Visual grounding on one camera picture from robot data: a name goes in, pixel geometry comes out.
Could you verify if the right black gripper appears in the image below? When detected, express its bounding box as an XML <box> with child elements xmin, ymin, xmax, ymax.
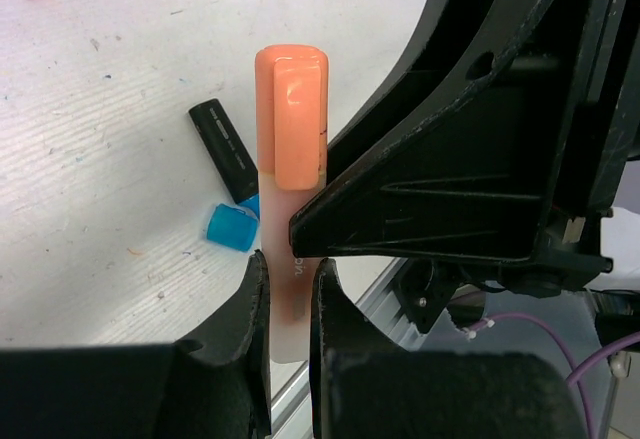
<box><xmin>509</xmin><ymin>0</ymin><xmax>639</xmax><ymax>294</ymax></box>

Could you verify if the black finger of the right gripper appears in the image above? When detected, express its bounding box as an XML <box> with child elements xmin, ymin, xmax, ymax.
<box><xmin>288</xmin><ymin>0</ymin><xmax>616</xmax><ymax>263</ymax></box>

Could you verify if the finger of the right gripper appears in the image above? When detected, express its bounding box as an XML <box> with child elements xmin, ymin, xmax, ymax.
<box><xmin>330</xmin><ymin>0</ymin><xmax>494</xmax><ymax>149</ymax></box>

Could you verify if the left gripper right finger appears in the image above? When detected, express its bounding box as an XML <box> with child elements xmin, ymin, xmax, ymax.
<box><xmin>309</xmin><ymin>259</ymin><xmax>586</xmax><ymax>438</ymax></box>

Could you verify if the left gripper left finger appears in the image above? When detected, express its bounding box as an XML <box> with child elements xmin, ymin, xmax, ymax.
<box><xmin>1</xmin><ymin>252</ymin><xmax>271</xmax><ymax>438</ymax></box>

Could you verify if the blue highlighter cap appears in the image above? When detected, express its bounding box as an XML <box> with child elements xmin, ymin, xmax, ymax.
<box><xmin>205</xmin><ymin>204</ymin><xmax>259</xmax><ymax>252</ymax></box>

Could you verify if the orange highlighter marker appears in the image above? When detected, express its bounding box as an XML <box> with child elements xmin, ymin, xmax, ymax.
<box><xmin>255</xmin><ymin>44</ymin><xmax>329</xmax><ymax>364</ymax></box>

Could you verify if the blue black highlighter marker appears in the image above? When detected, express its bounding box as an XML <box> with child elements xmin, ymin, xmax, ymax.
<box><xmin>188</xmin><ymin>99</ymin><xmax>260</xmax><ymax>219</ymax></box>

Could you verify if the aluminium frame rail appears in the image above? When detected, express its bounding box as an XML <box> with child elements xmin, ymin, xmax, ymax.
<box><xmin>269</xmin><ymin>258</ymin><xmax>431</xmax><ymax>439</ymax></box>

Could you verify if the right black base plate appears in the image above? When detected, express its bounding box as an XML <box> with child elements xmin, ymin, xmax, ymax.
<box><xmin>393</xmin><ymin>259</ymin><xmax>462</xmax><ymax>334</ymax></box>

